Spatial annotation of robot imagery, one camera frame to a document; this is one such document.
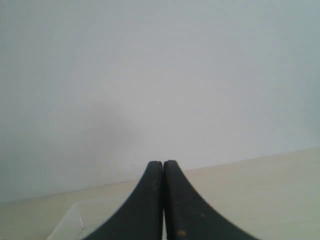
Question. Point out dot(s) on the clear plastic container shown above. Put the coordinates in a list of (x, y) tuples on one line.
[(70, 227)]

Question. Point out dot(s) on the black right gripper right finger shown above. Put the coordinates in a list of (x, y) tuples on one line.
[(188, 216)]

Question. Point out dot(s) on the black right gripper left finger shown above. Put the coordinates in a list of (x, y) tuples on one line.
[(141, 216)]

